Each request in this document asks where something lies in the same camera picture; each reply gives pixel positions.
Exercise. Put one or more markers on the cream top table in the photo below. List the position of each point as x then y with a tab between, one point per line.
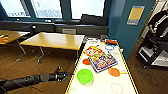
55	41

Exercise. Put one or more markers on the small yellow stick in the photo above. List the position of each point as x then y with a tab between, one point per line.
124	72

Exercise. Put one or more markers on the dark sofa backrest cushion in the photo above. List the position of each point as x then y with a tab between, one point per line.
94	20

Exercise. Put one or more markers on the man in black shirt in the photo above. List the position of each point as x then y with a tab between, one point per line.
159	23

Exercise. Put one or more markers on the small orange toy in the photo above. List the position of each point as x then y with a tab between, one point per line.
2	38

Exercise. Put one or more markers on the bright window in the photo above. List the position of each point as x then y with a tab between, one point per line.
15	7
46	8
87	8

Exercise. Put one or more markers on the grey vent panel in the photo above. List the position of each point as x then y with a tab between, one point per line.
69	31

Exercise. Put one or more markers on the green bowl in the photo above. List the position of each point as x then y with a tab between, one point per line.
84	76

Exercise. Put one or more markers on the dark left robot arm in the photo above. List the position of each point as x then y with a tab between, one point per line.
26	80

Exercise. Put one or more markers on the white wall outlet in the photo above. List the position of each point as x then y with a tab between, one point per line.
121	51

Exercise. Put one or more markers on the yellow wall sign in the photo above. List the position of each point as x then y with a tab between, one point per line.
135	15

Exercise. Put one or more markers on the dark window bench sofa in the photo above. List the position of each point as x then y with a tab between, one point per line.
46	28

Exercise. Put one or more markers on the small orange item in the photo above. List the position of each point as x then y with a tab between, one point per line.
114	72

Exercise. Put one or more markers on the colourful picture book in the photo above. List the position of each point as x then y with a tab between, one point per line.
102	61

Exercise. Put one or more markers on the red and black item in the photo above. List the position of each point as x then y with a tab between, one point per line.
111	42

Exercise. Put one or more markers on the flat red disc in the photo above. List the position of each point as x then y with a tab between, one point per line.
86	61

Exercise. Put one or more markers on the red game box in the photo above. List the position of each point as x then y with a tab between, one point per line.
93	50

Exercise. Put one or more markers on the black wheeled cart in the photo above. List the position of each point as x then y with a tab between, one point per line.
153	52

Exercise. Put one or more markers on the yellow wooden table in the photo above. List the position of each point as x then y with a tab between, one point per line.
15	35

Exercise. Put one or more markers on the white bowl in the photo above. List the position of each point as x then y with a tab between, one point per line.
93	42

